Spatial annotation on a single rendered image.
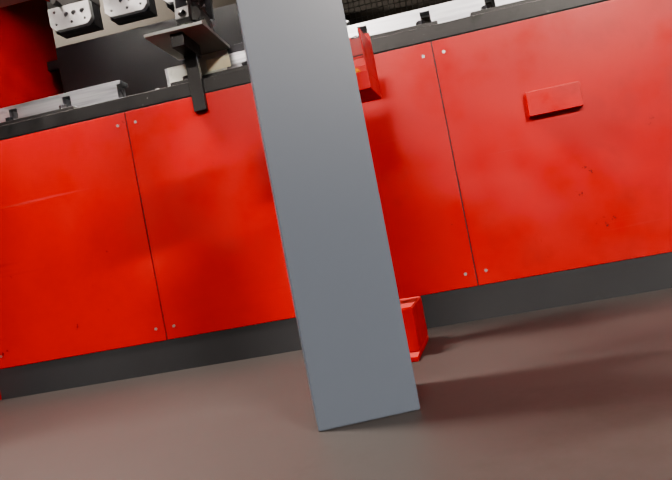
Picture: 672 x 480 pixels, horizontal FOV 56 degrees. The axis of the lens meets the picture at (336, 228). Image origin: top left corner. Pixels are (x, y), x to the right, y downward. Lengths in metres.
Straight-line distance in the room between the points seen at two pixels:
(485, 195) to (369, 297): 0.86
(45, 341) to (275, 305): 0.77
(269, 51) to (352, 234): 0.34
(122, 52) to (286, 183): 1.90
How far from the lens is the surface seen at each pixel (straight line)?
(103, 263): 2.12
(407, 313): 1.52
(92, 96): 2.31
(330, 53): 1.13
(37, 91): 2.92
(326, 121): 1.10
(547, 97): 1.91
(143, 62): 2.85
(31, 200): 2.24
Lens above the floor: 0.32
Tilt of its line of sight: 1 degrees up
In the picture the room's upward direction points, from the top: 11 degrees counter-clockwise
